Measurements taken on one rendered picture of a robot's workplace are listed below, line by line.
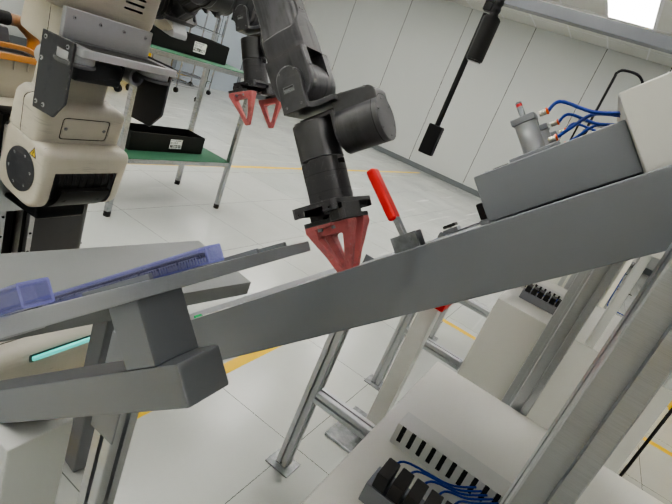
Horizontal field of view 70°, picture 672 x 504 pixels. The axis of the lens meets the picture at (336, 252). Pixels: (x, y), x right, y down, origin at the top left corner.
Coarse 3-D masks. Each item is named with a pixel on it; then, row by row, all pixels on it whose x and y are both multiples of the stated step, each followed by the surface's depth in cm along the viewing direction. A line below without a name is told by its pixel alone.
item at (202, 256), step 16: (176, 256) 31; (192, 256) 30; (208, 256) 30; (128, 272) 33; (144, 272) 32; (160, 272) 32; (176, 272) 31; (80, 288) 36; (96, 288) 35; (48, 304) 38
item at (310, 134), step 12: (312, 120) 59; (324, 120) 60; (300, 132) 60; (312, 132) 59; (324, 132) 60; (300, 144) 60; (312, 144) 59; (324, 144) 59; (336, 144) 60; (300, 156) 61; (312, 156) 60
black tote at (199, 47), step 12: (156, 36) 258; (168, 36) 264; (192, 36) 276; (168, 48) 267; (180, 48) 274; (192, 48) 280; (204, 48) 287; (216, 48) 294; (228, 48) 302; (216, 60) 299
